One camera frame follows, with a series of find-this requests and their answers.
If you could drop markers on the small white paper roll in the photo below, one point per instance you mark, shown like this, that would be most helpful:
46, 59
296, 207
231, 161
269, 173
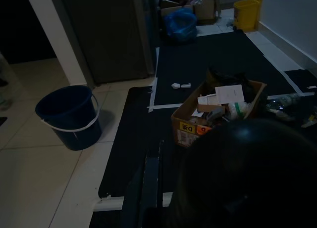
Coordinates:
185, 85

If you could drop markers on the white paper sheet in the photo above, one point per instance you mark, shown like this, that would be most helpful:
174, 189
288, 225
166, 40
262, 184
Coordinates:
230, 94

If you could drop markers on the clear plastic bottle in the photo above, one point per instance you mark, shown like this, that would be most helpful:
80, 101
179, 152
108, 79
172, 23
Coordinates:
284, 100

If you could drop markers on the blue plastic bucket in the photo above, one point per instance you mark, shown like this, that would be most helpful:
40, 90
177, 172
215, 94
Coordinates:
74, 139

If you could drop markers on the bubble wrap roll green tape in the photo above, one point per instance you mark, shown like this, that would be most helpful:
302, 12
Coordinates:
237, 109

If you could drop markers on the crumpled white paper ball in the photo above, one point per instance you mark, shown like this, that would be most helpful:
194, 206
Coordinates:
175, 85

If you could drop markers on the black plastic bag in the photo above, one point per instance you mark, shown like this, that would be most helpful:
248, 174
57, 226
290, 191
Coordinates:
227, 77

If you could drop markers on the grey metal door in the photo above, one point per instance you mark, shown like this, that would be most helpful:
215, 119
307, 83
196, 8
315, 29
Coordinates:
106, 35

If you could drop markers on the yellow plastic bin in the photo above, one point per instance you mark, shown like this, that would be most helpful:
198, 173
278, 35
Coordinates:
245, 15

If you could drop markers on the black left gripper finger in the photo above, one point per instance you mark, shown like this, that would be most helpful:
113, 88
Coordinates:
152, 181

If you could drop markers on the blue plastic bag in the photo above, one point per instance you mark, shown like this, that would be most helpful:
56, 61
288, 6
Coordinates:
180, 25

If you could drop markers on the black floor mat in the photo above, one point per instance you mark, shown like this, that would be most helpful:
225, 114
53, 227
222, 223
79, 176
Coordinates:
223, 57
138, 129

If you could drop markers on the brown cardboard rubbish box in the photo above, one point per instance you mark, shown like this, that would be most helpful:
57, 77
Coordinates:
185, 136

